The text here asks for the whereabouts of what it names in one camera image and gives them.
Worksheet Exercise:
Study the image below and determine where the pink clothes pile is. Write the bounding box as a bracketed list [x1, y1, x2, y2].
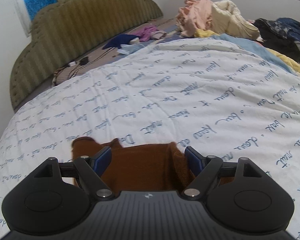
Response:
[175, 0, 215, 37]

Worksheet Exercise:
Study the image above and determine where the light blue cloth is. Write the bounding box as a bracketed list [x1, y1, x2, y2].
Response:
[116, 42, 147, 55]

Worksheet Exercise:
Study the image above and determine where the brown sweater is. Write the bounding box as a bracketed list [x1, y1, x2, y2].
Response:
[71, 137, 237, 193]

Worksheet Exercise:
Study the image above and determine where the navy blue cloth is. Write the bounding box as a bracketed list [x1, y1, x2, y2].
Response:
[102, 34, 140, 50]

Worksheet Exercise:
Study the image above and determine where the white script-printed quilt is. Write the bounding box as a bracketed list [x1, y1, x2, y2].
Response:
[0, 34, 300, 240]

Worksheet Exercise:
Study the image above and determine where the light blue blanket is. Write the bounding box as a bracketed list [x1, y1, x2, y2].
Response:
[210, 33, 297, 75]

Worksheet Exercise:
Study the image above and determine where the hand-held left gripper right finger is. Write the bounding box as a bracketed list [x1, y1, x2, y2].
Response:
[181, 146, 262, 200]

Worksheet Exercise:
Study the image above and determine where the striped brown bedsheet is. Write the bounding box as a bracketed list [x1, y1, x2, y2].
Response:
[52, 17, 183, 87]

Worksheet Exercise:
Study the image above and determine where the olive striped headboard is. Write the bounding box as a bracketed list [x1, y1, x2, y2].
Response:
[9, 0, 163, 112]

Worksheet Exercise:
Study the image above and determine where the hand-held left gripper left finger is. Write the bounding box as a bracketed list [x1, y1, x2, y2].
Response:
[34, 146, 115, 200]

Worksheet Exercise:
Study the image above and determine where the dark clothes pile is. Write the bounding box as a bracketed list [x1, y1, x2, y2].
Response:
[254, 17, 300, 67]

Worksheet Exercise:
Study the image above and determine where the cream fleece blanket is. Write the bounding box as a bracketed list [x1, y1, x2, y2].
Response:
[211, 0, 260, 40]

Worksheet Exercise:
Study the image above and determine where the purple cloth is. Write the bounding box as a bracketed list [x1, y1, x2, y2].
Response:
[135, 26, 167, 42]

